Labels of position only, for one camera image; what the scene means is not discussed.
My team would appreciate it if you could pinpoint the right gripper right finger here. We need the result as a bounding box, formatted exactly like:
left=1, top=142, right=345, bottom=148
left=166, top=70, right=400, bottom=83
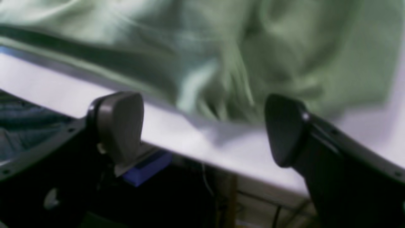
left=264, top=94, right=405, bottom=228

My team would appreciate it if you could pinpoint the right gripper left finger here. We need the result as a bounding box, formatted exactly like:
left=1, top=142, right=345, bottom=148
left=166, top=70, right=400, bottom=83
left=1, top=91, right=144, bottom=228

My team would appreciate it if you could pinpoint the sage green polo shirt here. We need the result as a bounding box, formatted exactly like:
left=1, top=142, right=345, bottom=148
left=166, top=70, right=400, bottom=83
left=0, top=0, right=404, bottom=123

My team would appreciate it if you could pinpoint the blue block under table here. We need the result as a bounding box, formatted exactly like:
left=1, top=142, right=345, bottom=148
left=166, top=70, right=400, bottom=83
left=122, top=150, right=172, bottom=187

